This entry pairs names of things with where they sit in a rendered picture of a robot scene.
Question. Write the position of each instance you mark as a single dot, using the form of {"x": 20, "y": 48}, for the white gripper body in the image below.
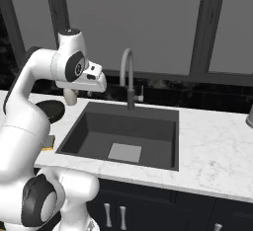
{"x": 82, "y": 84}

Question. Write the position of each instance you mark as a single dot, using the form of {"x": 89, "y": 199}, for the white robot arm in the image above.
{"x": 19, "y": 142}

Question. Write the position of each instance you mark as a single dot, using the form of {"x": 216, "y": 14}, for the dark grey sink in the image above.
{"x": 99, "y": 133}

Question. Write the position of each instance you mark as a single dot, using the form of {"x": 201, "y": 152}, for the yellow and grey sponge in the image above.
{"x": 49, "y": 142}

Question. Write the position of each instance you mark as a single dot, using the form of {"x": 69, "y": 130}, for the grey arched tap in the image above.
{"x": 130, "y": 77}

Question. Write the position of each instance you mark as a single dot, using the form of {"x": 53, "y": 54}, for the dark framed window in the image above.
{"x": 154, "y": 21}

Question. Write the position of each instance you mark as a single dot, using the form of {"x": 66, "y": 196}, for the dark drawer front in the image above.
{"x": 235, "y": 208}
{"x": 138, "y": 192}

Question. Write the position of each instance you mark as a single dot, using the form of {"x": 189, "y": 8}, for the dark cupboard door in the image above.
{"x": 151, "y": 218}
{"x": 99, "y": 215}
{"x": 237, "y": 225}

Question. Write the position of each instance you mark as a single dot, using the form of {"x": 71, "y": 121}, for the grey metal pot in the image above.
{"x": 250, "y": 118}

